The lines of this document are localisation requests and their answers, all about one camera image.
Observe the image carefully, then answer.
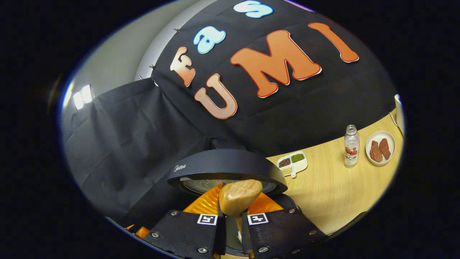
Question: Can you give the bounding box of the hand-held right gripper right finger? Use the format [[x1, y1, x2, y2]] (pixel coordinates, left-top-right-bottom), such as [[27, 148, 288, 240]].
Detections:
[[241, 192, 328, 259]]

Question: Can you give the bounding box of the clear drink bottle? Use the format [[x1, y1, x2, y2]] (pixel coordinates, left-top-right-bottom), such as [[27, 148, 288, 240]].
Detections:
[[344, 124, 360, 168]]

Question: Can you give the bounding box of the black backdrop cloth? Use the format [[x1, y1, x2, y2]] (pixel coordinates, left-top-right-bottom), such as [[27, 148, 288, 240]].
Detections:
[[63, 0, 398, 231]]

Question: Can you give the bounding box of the red meat piece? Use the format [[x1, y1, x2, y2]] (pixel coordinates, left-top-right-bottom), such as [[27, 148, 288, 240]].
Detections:
[[379, 138, 391, 160], [369, 140, 383, 163]]

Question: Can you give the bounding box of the ceiling light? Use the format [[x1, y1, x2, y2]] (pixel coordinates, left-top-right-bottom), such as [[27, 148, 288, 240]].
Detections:
[[73, 84, 94, 110]]

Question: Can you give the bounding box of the white divided bean dish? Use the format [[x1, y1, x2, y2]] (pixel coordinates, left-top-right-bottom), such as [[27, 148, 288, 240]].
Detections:
[[276, 151, 308, 178]]

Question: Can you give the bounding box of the wooden spoon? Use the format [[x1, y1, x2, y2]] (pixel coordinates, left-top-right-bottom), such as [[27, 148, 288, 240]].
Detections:
[[218, 179, 263, 246]]

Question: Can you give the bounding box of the white toaster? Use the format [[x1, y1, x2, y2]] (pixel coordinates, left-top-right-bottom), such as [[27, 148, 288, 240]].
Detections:
[[395, 94, 405, 136]]

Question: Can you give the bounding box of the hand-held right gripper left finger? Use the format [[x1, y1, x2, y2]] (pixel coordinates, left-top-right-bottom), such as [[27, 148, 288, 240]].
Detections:
[[143, 182, 227, 259]]

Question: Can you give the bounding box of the dark grey rice cooker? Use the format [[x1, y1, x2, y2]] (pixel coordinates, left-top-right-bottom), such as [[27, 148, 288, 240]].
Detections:
[[167, 149, 301, 258]]

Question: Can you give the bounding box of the white plate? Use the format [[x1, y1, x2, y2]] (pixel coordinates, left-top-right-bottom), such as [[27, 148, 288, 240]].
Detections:
[[365, 131, 396, 166]]

